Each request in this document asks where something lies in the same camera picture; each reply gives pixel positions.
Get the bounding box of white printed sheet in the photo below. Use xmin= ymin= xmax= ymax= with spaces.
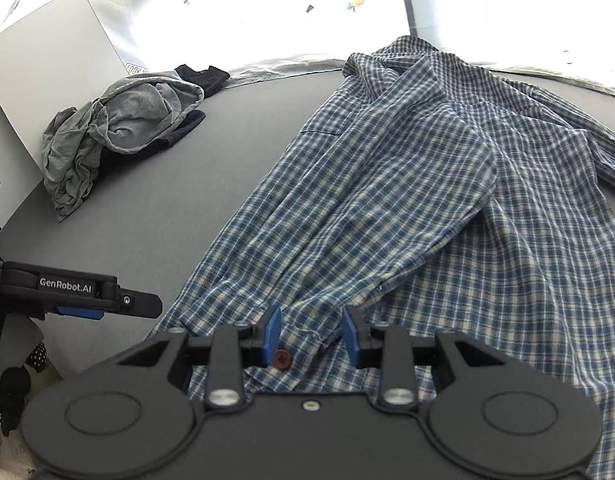
xmin=0 ymin=0 xmax=615 ymax=99

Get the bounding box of blue plaid shirt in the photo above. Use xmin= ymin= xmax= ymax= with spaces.
xmin=145 ymin=35 xmax=615 ymax=480

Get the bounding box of black dotted cloth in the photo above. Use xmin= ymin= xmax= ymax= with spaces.
xmin=0 ymin=340 xmax=51 ymax=437

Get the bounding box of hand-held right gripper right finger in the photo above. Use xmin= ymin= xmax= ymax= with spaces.
xmin=340 ymin=305 xmax=512 ymax=408

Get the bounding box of navy cloth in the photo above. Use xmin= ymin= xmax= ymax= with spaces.
xmin=102 ymin=110 xmax=207 ymax=171

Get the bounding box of black garment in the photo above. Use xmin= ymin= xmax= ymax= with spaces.
xmin=175 ymin=64 xmax=231 ymax=99

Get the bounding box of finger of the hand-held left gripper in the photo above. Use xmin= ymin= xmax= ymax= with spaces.
xmin=56 ymin=286 xmax=164 ymax=322

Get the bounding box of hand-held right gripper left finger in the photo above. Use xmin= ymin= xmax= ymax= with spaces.
xmin=115 ymin=305 xmax=283 ymax=411

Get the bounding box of grey garment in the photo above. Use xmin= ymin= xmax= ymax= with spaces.
xmin=42 ymin=71 xmax=206 ymax=224

